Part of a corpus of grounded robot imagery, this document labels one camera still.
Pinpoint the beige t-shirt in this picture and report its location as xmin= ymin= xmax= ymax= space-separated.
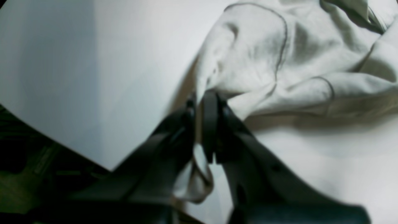
xmin=173 ymin=0 xmax=398 ymax=204

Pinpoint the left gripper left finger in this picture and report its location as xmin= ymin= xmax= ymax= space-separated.
xmin=70 ymin=98 xmax=196 ymax=204

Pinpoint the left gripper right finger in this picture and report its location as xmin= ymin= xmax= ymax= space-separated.
xmin=201 ymin=91 xmax=371 ymax=224

